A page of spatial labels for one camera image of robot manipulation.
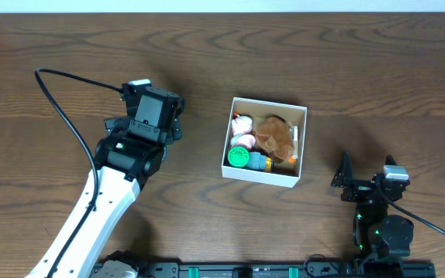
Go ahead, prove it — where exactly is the yellow grey toy truck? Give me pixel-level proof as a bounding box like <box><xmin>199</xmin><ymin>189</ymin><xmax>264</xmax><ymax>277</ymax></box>
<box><xmin>245</xmin><ymin>151</ymin><xmax>273</xmax><ymax>172</ymax></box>

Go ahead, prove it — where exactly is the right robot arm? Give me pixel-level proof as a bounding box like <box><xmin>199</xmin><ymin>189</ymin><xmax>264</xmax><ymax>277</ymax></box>
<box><xmin>331</xmin><ymin>151</ymin><xmax>414</xmax><ymax>259</ymax></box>

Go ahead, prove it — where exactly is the pink white duck toy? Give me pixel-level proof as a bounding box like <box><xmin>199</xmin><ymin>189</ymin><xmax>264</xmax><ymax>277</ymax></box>
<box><xmin>229</xmin><ymin>113</ymin><xmax>256</xmax><ymax>151</ymax></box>

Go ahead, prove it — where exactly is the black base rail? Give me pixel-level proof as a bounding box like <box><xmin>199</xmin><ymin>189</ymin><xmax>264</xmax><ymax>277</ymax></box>
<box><xmin>89</xmin><ymin>251</ymin><xmax>436</xmax><ymax>278</ymax></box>

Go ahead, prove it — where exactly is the green round plastic toy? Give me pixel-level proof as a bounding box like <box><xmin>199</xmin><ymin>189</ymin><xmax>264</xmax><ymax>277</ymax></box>
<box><xmin>227</xmin><ymin>146</ymin><xmax>250</xmax><ymax>168</ymax></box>

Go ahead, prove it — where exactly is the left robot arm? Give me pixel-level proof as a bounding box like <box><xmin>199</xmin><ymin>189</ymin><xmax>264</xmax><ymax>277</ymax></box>
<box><xmin>29</xmin><ymin>80</ymin><xmax>185</xmax><ymax>277</ymax></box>

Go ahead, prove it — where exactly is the brown plush toy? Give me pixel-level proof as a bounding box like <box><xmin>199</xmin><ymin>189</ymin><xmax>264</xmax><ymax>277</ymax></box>
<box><xmin>254</xmin><ymin>117</ymin><xmax>295</xmax><ymax>163</ymax></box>

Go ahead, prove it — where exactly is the white cardboard box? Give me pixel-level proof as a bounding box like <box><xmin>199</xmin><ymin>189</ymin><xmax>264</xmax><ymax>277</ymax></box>
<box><xmin>221</xmin><ymin>97</ymin><xmax>307</xmax><ymax>188</ymax></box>

